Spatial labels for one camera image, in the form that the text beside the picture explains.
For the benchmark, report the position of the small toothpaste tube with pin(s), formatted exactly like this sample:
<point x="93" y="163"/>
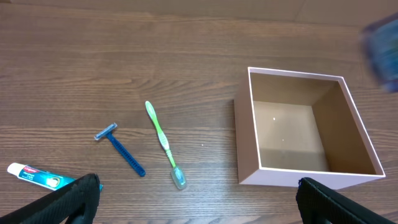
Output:
<point x="39" y="177"/>

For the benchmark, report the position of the pink cardboard box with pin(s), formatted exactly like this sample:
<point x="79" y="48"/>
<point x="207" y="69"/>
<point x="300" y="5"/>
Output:
<point x="291" y="125"/>

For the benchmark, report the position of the blue disposable razor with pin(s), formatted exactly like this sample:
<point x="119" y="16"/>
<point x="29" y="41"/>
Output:
<point x="108" y="133"/>

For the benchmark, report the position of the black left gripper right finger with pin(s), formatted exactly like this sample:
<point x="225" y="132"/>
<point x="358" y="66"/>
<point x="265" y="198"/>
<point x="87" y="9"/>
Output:
<point x="319" y="204"/>

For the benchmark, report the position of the clear spray bottle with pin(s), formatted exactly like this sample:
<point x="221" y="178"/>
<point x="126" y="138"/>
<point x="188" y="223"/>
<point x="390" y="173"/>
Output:
<point x="379" y="46"/>

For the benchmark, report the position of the green toothbrush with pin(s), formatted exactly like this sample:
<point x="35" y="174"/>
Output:
<point x="177" y="173"/>

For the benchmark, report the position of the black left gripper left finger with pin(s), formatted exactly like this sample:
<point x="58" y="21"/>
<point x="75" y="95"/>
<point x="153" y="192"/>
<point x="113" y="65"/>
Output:
<point x="76" y="202"/>

